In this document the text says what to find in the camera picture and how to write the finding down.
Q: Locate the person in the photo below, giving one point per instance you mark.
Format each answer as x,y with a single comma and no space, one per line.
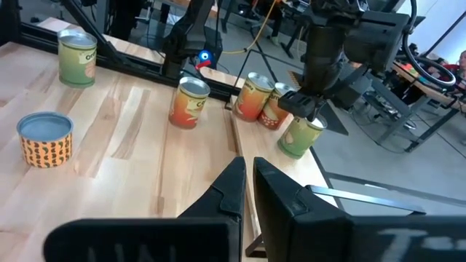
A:
463,60
276,22

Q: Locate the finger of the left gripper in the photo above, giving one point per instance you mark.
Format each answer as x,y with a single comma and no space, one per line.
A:
298,103
317,114

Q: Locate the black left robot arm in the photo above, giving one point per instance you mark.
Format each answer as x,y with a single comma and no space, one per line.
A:
189,36

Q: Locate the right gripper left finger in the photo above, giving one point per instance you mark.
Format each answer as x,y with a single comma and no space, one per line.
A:
182,240

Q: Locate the small orange patterned can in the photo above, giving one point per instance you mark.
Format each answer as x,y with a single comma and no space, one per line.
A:
45,145

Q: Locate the tall green can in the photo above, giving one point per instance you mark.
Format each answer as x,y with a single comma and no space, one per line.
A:
76,62
298,140

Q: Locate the tall orange corn can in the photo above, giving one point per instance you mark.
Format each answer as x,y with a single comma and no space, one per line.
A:
271,113
187,109

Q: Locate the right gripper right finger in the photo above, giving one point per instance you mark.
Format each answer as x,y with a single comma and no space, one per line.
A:
327,240

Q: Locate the black tripod stand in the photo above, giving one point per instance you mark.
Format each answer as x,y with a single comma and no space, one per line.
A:
266,63

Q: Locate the black box with blue light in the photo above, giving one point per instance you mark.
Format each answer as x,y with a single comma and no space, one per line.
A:
205,55

